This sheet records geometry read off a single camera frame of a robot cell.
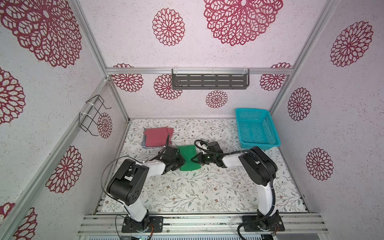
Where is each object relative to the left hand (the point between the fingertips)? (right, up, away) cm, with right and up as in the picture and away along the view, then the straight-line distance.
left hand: (185, 162), depth 95 cm
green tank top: (+2, +6, +1) cm, 6 cm away
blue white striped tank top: (-29, +11, +7) cm, 32 cm away
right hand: (+4, +2, 0) cm, 5 cm away
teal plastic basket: (+55, +22, +21) cm, 63 cm away
